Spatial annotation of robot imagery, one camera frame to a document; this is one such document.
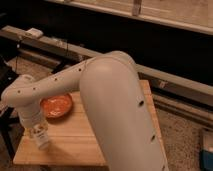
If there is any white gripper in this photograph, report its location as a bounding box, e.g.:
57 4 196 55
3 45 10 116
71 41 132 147
19 111 48 138

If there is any white plastic bottle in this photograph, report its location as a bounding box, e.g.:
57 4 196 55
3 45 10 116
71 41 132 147
33 127 50 150

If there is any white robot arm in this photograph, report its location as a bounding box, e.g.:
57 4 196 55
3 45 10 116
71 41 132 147
1 51 169 171

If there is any orange ceramic bowl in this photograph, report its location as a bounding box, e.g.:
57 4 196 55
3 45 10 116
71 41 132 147
40 94 73 119

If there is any wooden table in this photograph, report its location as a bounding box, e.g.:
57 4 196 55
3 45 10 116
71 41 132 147
13 79 164 168

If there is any long wooden beam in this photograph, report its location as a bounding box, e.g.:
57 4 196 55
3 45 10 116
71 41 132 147
0 26 213 107

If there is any white box on ledge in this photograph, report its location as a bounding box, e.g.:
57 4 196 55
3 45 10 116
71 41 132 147
25 28 43 38

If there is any blue box on floor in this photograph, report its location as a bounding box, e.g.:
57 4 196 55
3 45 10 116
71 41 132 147
199 129 213 171

